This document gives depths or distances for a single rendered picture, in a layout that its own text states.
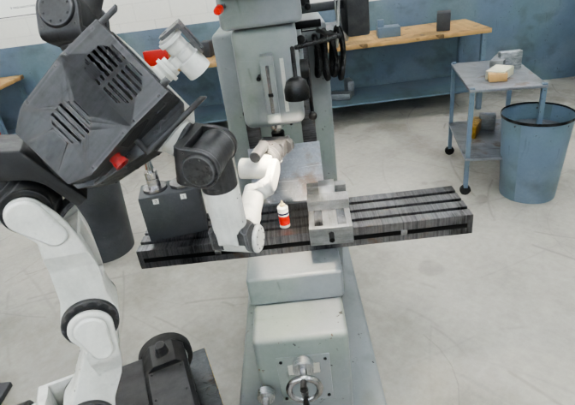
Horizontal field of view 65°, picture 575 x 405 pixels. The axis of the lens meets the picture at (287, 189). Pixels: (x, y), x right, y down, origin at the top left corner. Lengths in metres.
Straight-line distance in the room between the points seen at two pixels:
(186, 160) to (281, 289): 0.76
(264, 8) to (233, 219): 0.61
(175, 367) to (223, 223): 0.72
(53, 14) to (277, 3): 0.58
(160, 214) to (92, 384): 0.61
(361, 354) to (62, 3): 1.74
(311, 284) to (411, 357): 0.95
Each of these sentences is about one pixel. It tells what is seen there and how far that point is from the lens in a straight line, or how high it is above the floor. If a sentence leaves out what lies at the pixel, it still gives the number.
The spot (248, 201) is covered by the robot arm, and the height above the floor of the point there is 1.19.
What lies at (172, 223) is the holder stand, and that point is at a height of 0.96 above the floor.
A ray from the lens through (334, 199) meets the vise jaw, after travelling 1.62.
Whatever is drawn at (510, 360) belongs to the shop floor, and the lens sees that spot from 2.50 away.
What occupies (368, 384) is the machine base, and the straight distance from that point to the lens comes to 2.06.
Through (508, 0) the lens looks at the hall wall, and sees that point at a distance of 6.32.
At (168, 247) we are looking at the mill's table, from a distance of 1.73.
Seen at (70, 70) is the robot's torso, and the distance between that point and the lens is 1.00.
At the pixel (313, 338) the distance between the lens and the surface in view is 1.55.
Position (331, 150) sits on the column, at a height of 1.01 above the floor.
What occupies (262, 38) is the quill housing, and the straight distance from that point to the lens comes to 1.42.
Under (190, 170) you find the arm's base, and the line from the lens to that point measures 1.03.
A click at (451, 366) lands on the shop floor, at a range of 2.42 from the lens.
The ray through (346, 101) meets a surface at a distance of 5.32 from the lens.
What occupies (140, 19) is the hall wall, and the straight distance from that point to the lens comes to 5.96.
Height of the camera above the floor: 1.81
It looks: 27 degrees down
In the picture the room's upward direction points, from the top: 8 degrees counter-clockwise
